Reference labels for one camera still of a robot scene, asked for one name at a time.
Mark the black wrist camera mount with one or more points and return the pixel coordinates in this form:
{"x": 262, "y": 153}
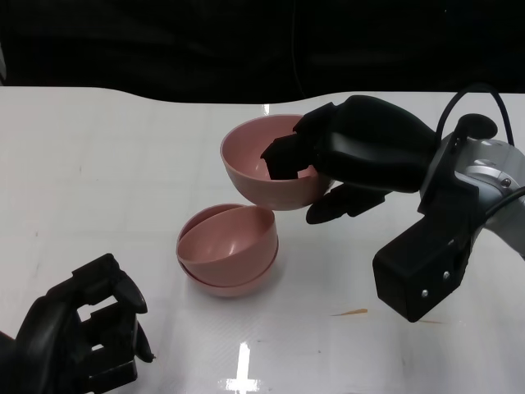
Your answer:
{"x": 418, "y": 262}

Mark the black backdrop cloth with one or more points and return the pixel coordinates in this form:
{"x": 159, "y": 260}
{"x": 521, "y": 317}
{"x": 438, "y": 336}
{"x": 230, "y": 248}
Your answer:
{"x": 164, "y": 41}

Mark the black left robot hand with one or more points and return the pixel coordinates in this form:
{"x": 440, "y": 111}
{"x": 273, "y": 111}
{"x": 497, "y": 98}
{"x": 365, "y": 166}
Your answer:
{"x": 45, "y": 340}

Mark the black round desk grommet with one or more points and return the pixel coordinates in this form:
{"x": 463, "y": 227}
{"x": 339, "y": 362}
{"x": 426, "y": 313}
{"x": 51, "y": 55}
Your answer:
{"x": 482, "y": 127}

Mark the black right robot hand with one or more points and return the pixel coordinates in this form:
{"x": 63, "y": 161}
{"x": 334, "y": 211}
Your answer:
{"x": 369, "y": 143}

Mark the thin orange sliver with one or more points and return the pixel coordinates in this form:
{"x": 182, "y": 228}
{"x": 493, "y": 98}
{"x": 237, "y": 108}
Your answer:
{"x": 353, "y": 312}

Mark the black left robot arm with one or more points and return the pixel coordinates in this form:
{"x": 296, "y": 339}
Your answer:
{"x": 6, "y": 365}

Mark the pink plastic bowl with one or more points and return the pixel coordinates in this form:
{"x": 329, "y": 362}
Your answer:
{"x": 225, "y": 246}
{"x": 229, "y": 289}
{"x": 270, "y": 197}

